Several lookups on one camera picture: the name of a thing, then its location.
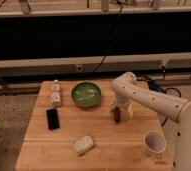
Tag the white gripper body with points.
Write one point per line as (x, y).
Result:
(125, 113)

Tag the dark red pepper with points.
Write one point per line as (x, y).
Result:
(117, 115)

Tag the white sponge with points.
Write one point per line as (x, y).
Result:
(83, 144)

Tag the white plastic bottle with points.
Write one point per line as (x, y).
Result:
(55, 97)

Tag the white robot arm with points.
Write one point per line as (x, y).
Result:
(174, 108)

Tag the green bowl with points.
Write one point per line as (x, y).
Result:
(86, 94)

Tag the black rectangular block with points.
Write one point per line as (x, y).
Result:
(52, 119)

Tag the white cup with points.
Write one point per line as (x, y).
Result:
(153, 143)

